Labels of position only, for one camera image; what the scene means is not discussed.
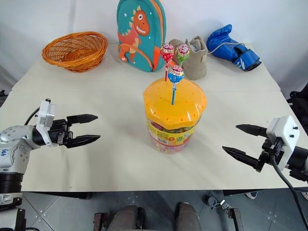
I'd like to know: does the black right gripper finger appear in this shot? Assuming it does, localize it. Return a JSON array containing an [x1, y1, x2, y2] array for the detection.
[[222, 146, 261, 171], [235, 124, 268, 139]]

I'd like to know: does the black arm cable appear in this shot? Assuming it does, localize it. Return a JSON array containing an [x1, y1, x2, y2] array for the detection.
[[271, 138, 308, 228], [24, 108, 40, 126]]

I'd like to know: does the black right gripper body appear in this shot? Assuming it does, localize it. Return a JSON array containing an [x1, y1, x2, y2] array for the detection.
[[256, 137, 282, 173]]

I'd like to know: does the green wrapped lollipop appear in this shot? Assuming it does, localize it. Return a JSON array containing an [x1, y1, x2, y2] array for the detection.
[[175, 44, 191, 66]]

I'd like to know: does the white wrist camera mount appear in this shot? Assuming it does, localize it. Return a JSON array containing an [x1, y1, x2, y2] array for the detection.
[[35, 98, 57, 147], [266, 115, 301, 171]]

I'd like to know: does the beige suede boot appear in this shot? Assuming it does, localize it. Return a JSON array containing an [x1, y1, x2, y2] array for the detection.
[[168, 36, 208, 80]]

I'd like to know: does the orange wicker basket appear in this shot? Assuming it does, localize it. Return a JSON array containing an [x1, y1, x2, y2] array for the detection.
[[41, 31, 108, 73]]

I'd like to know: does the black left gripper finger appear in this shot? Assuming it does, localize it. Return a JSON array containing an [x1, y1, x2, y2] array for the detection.
[[66, 114, 99, 125], [64, 135, 101, 149]]

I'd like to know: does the clear lollipop jar yellow lid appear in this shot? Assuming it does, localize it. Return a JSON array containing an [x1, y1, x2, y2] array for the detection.
[[143, 77, 208, 155]]

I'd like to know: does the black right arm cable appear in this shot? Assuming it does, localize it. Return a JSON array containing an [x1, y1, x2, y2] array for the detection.
[[271, 138, 308, 228]]

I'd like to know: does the blue wrapped lollipop blue stick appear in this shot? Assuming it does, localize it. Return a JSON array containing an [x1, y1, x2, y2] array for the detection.
[[167, 64, 185, 106]]

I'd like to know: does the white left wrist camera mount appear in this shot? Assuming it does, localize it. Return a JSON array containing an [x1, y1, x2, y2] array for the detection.
[[35, 98, 57, 147]]

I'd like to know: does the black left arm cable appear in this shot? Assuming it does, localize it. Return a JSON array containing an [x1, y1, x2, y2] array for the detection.
[[24, 108, 40, 126]]

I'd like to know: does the red wrapped lollipop pink stick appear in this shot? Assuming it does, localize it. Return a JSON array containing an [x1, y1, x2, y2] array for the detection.
[[160, 44, 176, 82]]

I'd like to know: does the black equipment beside table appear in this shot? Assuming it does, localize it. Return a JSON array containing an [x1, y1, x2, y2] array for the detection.
[[288, 83, 308, 126]]

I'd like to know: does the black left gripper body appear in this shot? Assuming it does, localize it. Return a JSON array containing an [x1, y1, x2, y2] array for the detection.
[[48, 117, 75, 146]]

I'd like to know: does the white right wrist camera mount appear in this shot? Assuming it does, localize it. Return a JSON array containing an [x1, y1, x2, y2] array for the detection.
[[266, 115, 301, 171]]

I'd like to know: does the blue boxing glove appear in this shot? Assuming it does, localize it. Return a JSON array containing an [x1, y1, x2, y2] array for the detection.
[[206, 24, 262, 72]]

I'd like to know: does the teal dinosaur backpack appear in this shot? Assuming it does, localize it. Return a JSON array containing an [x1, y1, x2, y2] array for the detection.
[[116, 0, 167, 73]]

